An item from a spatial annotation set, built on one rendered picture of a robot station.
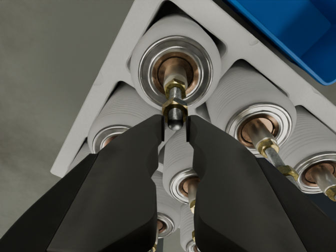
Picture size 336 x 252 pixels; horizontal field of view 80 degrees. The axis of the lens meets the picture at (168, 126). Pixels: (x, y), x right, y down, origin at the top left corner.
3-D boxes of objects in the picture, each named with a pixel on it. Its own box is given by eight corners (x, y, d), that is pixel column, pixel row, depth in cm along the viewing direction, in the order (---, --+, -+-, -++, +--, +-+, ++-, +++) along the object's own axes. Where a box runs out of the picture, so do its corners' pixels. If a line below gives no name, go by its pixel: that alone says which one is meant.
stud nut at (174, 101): (193, 103, 14) (194, 109, 13) (183, 123, 15) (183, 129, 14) (166, 93, 14) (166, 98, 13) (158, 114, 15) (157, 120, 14)
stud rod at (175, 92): (182, 79, 19) (186, 121, 12) (178, 89, 19) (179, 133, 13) (172, 75, 18) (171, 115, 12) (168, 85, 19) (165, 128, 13)
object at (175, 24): (207, 16, 34) (235, 30, 18) (196, 72, 39) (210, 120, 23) (150, 8, 33) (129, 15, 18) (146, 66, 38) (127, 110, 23)
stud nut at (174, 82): (189, 84, 17) (190, 88, 16) (181, 101, 18) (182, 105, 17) (168, 75, 17) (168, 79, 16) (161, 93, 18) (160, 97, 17)
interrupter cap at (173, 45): (220, 40, 19) (222, 41, 18) (203, 110, 23) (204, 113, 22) (140, 29, 19) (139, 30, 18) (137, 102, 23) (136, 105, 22)
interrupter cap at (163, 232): (129, 208, 33) (128, 212, 32) (175, 210, 33) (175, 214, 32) (131, 234, 37) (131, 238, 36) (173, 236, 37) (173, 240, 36)
